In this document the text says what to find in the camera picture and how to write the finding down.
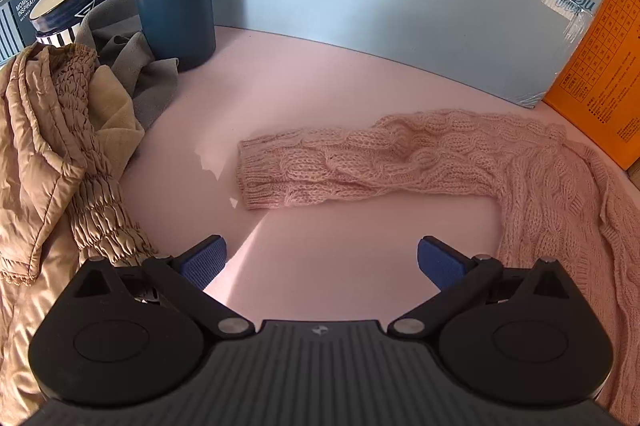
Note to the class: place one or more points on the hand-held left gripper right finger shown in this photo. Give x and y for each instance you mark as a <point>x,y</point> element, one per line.
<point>439,262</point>

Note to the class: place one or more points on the blue striped ceramic mug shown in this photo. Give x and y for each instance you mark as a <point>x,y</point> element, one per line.
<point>75,1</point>

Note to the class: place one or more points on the orange carton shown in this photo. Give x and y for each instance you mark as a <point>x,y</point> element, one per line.
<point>610,71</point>

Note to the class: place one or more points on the grey cloth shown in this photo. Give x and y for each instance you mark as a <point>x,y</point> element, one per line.
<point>125,51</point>

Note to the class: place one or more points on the dark blue small box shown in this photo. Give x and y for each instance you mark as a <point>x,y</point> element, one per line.
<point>20,21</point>

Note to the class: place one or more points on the beige puffer jacket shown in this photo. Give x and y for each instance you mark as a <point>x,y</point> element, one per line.
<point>40,156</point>

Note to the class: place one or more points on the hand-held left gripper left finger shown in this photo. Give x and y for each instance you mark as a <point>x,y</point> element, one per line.
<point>202,262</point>

